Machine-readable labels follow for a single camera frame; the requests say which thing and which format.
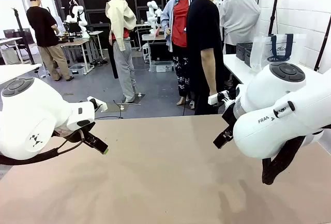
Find person in black shirt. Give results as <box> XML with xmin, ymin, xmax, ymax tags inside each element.
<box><xmin>186</xmin><ymin>0</ymin><xmax>231</xmax><ymax>115</ymax></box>

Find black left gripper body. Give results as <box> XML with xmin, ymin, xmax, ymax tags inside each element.
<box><xmin>66</xmin><ymin>127</ymin><xmax>91</xmax><ymax>144</ymax></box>

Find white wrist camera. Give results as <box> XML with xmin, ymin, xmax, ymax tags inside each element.
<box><xmin>207</xmin><ymin>90</ymin><xmax>231</xmax><ymax>106</ymax></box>
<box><xmin>87</xmin><ymin>96</ymin><xmax>108</xmax><ymax>113</ymax></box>

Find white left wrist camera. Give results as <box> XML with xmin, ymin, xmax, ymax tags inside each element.
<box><xmin>87</xmin><ymin>96</ymin><xmax>108</xmax><ymax>113</ymax></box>

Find clear plastic storage bin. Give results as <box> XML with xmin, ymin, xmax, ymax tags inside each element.
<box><xmin>149</xmin><ymin>60</ymin><xmax>174</xmax><ymax>73</ymax></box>

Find grey plastic woven basket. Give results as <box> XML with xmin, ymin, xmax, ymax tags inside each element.
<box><xmin>235</xmin><ymin>42</ymin><xmax>254</xmax><ymax>62</ymax></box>
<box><xmin>244</xmin><ymin>48</ymin><xmax>256</xmax><ymax>67</ymax></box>

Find mannequin with white shirt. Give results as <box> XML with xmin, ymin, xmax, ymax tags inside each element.
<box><xmin>219</xmin><ymin>0</ymin><xmax>262</xmax><ymax>55</ymax></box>

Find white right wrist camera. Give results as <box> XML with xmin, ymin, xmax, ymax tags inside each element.
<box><xmin>207</xmin><ymin>90</ymin><xmax>231</xmax><ymax>106</ymax></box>

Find white height-adjustable desk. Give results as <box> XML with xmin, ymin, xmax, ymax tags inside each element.
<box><xmin>0</xmin><ymin>63</ymin><xmax>43</xmax><ymax>85</ymax></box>

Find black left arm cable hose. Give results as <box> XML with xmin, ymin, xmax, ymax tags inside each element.
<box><xmin>0</xmin><ymin>129</ymin><xmax>86</xmax><ymax>166</ymax></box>

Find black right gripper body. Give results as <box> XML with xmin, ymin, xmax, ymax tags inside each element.
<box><xmin>221</xmin><ymin>99</ymin><xmax>237</xmax><ymax>132</ymax></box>

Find black tripod stand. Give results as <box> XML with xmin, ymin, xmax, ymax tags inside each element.
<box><xmin>11</xmin><ymin>7</ymin><xmax>36</xmax><ymax>66</ymax></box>
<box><xmin>267</xmin><ymin>0</ymin><xmax>283</xmax><ymax>37</ymax></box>
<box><xmin>313</xmin><ymin>14</ymin><xmax>331</xmax><ymax>72</ymax></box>

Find wooden background workbench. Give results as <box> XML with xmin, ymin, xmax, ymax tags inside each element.
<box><xmin>57</xmin><ymin>37</ymin><xmax>94</xmax><ymax>75</ymax></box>

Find person black tee khaki trousers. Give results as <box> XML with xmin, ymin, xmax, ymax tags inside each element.
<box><xmin>26</xmin><ymin>0</ymin><xmax>75</xmax><ymax>82</ymax></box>

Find person in red shirt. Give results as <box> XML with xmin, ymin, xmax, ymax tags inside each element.
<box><xmin>160</xmin><ymin>0</ymin><xmax>198</xmax><ymax>106</ymax></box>

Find translucent shopping bag navy handles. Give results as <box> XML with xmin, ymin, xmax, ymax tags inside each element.
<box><xmin>249</xmin><ymin>33</ymin><xmax>307</xmax><ymax>72</ymax></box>

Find mannequin with cream jacket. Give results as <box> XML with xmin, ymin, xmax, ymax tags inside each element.
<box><xmin>101</xmin><ymin>0</ymin><xmax>142</xmax><ymax>104</ymax></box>

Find metal floor plate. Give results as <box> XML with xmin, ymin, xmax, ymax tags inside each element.
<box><xmin>102</xmin><ymin>101</ymin><xmax>142</xmax><ymax>113</ymax></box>

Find grey floor storage crate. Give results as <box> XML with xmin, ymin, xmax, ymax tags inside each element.
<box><xmin>68</xmin><ymin>64</ymin><xmax>87</xmax><ymax>76</ymax></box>

